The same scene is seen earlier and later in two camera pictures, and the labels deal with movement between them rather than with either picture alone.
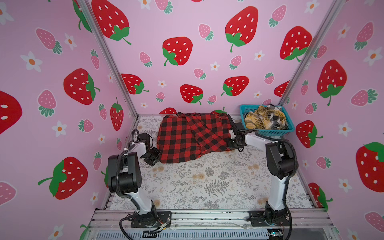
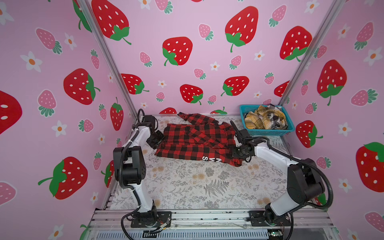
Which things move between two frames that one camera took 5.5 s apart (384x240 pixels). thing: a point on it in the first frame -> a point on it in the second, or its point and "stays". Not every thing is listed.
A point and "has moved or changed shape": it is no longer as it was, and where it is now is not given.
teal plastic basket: x=270 y=120 stays
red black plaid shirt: x=183 y=137 has moved or changed shape
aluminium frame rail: x=301 y=220 stays
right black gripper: x=230 y=145 -> x=234 y=153
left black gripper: x=157 y=152 -> x=161 y=137
